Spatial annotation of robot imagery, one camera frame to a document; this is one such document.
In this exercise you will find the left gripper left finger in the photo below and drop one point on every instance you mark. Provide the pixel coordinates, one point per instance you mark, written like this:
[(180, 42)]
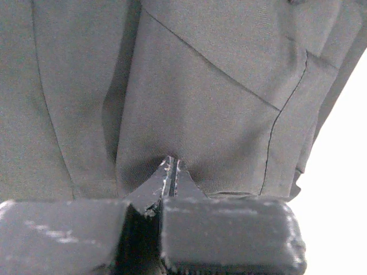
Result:
[(85, 236)]

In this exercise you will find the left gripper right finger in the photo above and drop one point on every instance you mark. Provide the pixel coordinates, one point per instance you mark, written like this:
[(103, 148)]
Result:
[(201, 235)]

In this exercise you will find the black long sleeve shirt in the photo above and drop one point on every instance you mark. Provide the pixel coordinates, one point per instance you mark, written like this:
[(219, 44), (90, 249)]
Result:
[(95, 94)]

